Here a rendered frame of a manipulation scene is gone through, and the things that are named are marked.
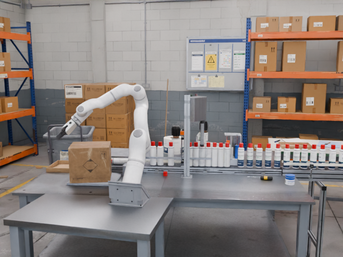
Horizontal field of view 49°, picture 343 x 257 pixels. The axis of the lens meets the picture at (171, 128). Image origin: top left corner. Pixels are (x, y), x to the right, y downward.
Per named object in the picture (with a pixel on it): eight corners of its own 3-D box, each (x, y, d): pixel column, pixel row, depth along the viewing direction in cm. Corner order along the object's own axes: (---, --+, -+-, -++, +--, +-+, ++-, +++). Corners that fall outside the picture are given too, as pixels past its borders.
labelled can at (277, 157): (279, 166, 317) (280, 143, 313) (280, 169, 311) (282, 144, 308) (273, 166, 317) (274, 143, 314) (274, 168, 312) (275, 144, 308)
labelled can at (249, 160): (252, 166, 318) (253, 142, 315) (252, 168, 313) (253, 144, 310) (246, 166, 319) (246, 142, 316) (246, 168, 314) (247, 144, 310)
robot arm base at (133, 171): (145, 196, 257) (150, 171, 266) (141, 185, 241) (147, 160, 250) (118, 192, 260) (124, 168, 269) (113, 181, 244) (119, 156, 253)
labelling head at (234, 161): (239, 161, 332) (240, 133, 328) (240, 165, 319) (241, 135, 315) (223, 161, 333) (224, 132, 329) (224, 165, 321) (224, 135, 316)
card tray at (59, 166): (90, 164, 342) (90, 160, 341) (80, 173, 316) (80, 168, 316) (57, 164, 345) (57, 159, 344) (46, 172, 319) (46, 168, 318)
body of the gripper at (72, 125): (77, 122, 280) (66, 133, 277) (79, 126, 290) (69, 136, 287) (70, 116, 281) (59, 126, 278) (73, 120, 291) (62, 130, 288)
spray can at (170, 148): (174, 164, 324) (174, 141, 320) (173, 166, 319) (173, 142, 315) (168, 164, 324) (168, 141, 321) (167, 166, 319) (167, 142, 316)
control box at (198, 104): (206, 119, 308) (206, 96, 305) (194, 122, 295) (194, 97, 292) (196, 118, 315) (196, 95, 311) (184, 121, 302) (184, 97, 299)
